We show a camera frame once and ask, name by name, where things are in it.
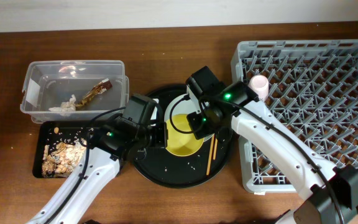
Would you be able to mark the white tissue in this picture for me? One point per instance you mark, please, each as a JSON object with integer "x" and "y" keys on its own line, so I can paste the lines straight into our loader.
{"x": 66, "y": 107}

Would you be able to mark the pale green plate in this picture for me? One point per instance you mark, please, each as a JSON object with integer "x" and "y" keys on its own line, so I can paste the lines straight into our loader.
{"x": 184, "y": 107}

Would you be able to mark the food scraps pile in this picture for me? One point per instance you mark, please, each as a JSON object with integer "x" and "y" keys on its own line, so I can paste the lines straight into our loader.
{"x": 62, "y": 152}

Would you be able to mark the short wooden chopstick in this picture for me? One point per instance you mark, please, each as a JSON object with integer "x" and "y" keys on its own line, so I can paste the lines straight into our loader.
{"x": 211, "y": 149}

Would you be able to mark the clear plastic bin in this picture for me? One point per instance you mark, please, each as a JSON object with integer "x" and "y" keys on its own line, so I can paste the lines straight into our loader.
{"x": 48, "y": 84}

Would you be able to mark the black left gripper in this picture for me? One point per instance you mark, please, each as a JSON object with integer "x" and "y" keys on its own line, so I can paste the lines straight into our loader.
{"x": 161, "y": 140}

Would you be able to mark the yellow bowl with food scraps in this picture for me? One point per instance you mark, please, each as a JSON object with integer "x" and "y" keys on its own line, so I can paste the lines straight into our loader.
{"x": 180, "y": 144}

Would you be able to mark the black rectangular tray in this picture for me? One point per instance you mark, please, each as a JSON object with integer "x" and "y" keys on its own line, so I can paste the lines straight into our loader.
{"x": 47, "y": 126}

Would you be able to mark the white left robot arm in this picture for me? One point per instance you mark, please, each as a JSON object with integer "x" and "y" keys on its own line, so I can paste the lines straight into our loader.
{"x": 125, "y": 136}

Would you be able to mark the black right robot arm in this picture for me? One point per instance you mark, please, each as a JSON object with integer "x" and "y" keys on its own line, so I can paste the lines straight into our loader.
{"x": 330, "y": 194}

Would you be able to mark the brown gold coffee wrapper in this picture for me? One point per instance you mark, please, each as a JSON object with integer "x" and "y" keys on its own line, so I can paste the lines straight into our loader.
{"x": 98, "y": 89}

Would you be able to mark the round black serving tray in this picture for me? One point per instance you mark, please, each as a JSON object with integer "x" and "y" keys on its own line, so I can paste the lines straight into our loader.
{"x": 163, "y": 168}

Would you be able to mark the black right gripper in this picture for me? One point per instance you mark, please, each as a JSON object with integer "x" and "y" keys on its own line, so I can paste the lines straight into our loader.
{"x": 199, "y": 132}

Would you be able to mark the long wooden chopstick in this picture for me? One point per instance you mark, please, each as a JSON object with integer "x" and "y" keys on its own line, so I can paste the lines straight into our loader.
{"x": 215, "y": 147}

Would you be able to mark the grey dishwasher rack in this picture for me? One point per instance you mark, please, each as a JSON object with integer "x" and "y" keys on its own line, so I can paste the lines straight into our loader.
{"x": 313, "y": 90}

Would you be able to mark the pink cup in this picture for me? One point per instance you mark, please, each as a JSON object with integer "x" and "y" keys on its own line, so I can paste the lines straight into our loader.
{"x": 260, "y": 85}

